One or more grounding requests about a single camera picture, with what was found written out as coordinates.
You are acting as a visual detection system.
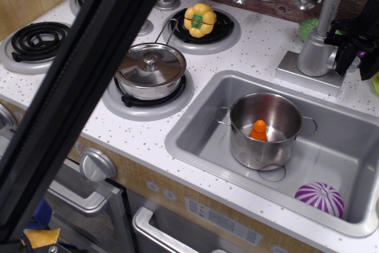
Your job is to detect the blue cloth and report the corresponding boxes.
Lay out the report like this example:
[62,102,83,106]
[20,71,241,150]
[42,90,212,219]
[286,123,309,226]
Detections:
[27,198,53,229]

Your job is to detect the silver toy faucet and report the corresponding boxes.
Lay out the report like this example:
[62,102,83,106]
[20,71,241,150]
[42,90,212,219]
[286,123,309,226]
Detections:
[275,0,345,97]

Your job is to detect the purple toy eggplant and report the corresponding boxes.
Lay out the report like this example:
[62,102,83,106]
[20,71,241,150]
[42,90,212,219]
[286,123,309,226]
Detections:
[356,51,367,58]

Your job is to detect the yellow toy bell pepper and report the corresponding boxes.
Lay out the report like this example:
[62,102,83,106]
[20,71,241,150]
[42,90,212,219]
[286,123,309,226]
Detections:
[184,3,217,39]

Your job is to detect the steel pot with handles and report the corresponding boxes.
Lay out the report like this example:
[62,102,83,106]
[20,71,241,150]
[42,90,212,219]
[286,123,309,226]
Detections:
[216,92,317,171]

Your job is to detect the green toy vegetable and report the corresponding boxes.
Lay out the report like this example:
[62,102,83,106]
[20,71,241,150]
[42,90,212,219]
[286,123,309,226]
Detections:
[371,73,379,95]

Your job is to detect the steel saucepan with lid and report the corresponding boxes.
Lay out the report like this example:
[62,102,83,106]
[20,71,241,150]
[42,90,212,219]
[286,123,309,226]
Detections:
[114,18,188,101]

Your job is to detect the front right black burner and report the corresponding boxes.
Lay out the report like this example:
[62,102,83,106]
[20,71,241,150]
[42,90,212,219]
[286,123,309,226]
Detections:
[102,71,194,121]

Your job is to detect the orange toy carrot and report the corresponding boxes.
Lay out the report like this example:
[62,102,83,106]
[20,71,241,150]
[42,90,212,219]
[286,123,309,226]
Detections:
[249,119,268,142]

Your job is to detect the silver stove knob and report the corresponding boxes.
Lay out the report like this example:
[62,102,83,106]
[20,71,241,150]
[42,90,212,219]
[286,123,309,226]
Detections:
[79,147,118,182]

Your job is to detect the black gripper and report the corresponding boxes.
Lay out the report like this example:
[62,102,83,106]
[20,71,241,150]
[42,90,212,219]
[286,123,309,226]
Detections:
[324,0,378,81]

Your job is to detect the yellow cloth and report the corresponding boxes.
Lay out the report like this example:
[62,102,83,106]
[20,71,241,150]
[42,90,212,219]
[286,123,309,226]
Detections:
[24,228,60,249]

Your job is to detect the green toy lettuce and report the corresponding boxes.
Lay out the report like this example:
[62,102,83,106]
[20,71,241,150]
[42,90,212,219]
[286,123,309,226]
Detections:
[298,17,344,43]

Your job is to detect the silver countertop knob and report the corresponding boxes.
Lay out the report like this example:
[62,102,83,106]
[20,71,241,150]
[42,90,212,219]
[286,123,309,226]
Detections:
[155,0,181,11]

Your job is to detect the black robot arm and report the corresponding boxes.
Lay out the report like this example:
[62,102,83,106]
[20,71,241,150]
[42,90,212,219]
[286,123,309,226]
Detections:
[1,0,156,246]

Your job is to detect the grey toy sink basin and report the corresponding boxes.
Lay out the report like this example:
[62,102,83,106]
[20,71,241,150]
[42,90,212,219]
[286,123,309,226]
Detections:
[165,71,378,238]

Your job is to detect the purple striped toy onion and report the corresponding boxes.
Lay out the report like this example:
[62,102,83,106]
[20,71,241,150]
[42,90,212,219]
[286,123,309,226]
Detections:
[294,182,345,218]

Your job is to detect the silver left edge knob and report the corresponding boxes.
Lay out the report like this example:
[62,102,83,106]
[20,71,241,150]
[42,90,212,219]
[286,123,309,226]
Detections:
[0,104,17,129]

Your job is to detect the silver dishwasher door handle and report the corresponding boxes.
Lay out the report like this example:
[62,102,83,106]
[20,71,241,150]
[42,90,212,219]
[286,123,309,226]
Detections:
[133,207,196,252]

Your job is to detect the grey control panel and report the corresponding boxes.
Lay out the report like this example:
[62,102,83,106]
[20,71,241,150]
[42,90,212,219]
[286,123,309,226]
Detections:
[184,197,264,246]

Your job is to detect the silver oven door handle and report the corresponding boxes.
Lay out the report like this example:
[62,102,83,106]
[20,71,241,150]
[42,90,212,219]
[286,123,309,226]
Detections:
[46,158,125,218]

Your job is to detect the front left black burner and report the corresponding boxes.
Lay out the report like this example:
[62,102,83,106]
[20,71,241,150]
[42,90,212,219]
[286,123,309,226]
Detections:
[1,21,71,75]

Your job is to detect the back right black burner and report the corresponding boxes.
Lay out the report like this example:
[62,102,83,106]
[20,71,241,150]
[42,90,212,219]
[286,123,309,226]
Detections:
[162,4,241,55]

